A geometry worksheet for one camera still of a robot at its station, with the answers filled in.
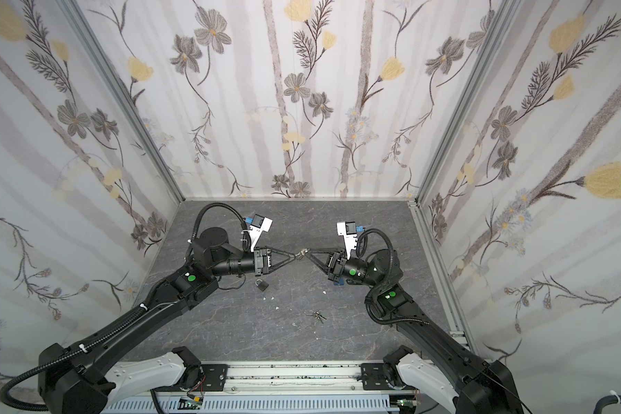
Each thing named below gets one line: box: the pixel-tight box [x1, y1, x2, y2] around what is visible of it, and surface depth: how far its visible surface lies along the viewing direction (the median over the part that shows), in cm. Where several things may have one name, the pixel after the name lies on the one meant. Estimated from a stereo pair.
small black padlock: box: [254, 278, 270, 292], surface depth 95 cm
